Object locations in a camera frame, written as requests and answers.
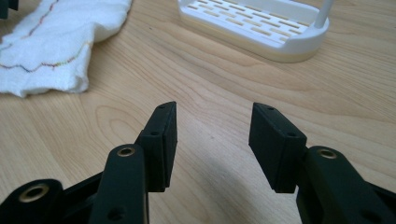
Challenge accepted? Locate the white cloth with coloured stitching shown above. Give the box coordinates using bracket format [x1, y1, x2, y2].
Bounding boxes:
[0, 0, 134, 99]

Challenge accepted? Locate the white slotted drying rack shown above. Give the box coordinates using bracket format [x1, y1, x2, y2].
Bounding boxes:
[177, 0, 336, 63]

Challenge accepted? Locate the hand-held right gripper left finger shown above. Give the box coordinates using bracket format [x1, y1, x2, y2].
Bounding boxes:
[134, 101, 178, 193]

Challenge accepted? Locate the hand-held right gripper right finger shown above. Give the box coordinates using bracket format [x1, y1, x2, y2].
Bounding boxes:
[247, 102, 308, 194]

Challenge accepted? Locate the dark object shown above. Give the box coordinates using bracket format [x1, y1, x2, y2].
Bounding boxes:
[0, 0, 19, 21]

